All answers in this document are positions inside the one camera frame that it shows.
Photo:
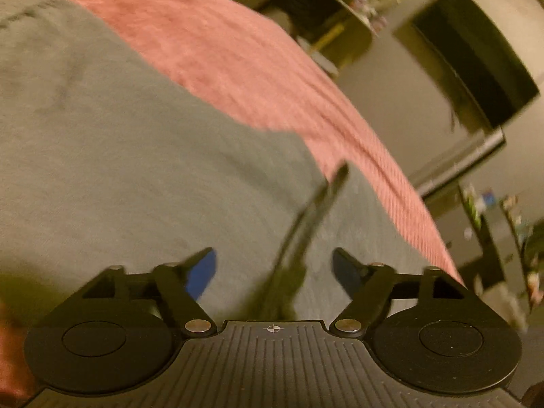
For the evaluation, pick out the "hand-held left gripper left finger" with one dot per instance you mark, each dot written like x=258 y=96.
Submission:
x=202 y=272

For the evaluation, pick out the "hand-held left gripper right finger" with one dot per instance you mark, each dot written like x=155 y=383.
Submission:
x=345 y=273

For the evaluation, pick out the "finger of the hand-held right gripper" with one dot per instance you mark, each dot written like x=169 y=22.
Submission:
x=297 y=250

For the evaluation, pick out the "grey pants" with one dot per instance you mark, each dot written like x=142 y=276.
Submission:
x=127 y=157

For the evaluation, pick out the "grey dresser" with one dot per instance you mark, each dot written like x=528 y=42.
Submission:
x=446 y=221

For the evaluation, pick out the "white tower appliance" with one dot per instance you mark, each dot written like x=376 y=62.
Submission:
x=463 y=157

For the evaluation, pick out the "shelf with small items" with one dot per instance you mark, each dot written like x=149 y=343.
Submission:
x=516 y=221

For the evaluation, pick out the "pink ribbed blanket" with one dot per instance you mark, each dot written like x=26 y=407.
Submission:
x=233 y=59

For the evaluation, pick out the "round side table yellow legs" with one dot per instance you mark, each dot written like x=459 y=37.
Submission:
x=331 y=34

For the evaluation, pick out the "dark clothes heap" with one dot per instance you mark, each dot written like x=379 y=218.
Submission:
x=306 y=2

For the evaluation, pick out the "wall television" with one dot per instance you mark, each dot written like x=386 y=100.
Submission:
x=476 y=59

